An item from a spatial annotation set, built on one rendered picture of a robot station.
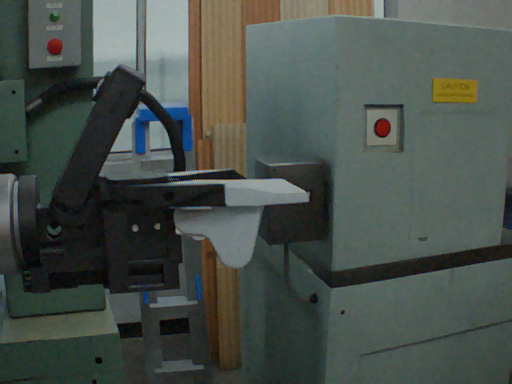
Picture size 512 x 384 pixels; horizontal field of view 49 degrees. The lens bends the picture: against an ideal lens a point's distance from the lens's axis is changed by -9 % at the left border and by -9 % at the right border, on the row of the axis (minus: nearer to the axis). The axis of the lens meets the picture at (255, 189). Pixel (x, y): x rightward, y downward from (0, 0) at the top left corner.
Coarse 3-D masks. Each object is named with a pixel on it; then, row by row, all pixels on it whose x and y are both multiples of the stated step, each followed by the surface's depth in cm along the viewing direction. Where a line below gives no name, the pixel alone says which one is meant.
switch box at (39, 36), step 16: (32, 0) 101; (48, 0) 102; (64, 0) 103; (80, 0) 105; (32, 16) 102; (64, 16) 104; (32, 32) 103; (48, 32) 104; (64, 32) 105; (32, 48) 103; (64, 48) 105; (80, 48) 107; (32, 64) 104; (48, 64) 105; (64, 64) 106; (80, 64) 108
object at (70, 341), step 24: (0, 288) 135; (0, 312) 122; (96, 312) 124; (0, 336) 111; (24, 336) 111; (48, 336) 112; (72, 336) 113; (96, 336) 114; (0, 360) 108; (24, 360) 110; (48, 360) 112; (72, 360) 114; (96, 360) 115; (120, 360) 117
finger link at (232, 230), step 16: (240, 192) 40; (256, 192) 40; (272, 192) 40; (288, 192) 40; (304, 192) 41; (176, 208) 42; (224, 208) 41; (240, 208) 41; (256, 208) 40; (176, 224) 42; (192, 224) 42; (208, 224) 42; (224, 224) 41; (240, 224) 41; (256, 224) 41; (224, 240) 41; (240, 240) 41; (224, 256) 42; (240, 256) 41
